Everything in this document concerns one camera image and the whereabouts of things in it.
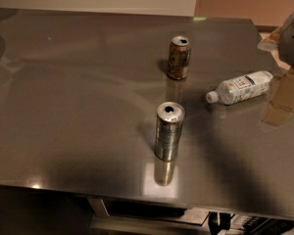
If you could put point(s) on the silver redbull can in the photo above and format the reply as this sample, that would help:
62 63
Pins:
170 119

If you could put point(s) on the brown orange drink can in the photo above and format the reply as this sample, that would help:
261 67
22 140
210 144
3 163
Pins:
179 57

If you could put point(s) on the clear plastic water bottle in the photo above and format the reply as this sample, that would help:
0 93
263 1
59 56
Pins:
241 88

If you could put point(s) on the metal shelf under table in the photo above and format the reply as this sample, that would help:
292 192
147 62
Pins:
128 217

